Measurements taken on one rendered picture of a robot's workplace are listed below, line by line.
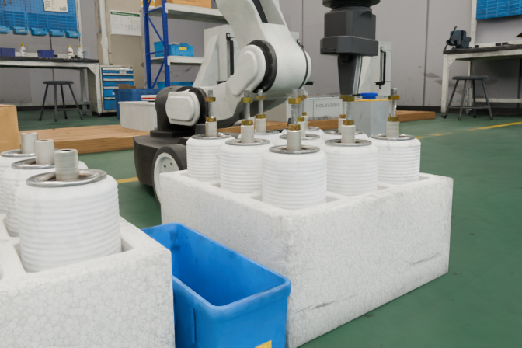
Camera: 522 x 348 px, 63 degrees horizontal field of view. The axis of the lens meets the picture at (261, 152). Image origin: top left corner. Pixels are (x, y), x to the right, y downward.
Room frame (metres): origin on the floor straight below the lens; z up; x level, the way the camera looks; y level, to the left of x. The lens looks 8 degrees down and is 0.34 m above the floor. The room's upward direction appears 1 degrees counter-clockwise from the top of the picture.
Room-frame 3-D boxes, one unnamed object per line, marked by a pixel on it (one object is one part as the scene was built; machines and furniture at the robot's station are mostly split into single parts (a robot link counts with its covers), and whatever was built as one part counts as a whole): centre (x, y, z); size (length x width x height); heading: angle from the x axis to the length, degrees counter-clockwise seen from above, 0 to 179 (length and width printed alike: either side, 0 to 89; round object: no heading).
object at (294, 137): (0.62, -0.05, 0.26); 0.02 x 0.02 x 0.03
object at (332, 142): (0.69, -0.14, 0.25); 0.08 x 0.08 x 0.01
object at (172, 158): (1.12, 0.23, 0.10); 0.20 x 0.05 x 0.20; 39
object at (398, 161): (0.76, -0.24, 0.16); 0.10 x 0.10 x 0.18
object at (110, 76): (6.16, 2.12, 0.35); 0.59 x 0.47 x 0.69; 39
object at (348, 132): (0.69, -0.14, 0.26); 0.02 x 0.02 x 0.03
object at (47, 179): (0.43, 0.20, 0.25); 0.08 x 0.08 x 0.01
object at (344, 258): (0.79, -0.07, 0.09); 0.39 x 0.39 x 0.18; 37
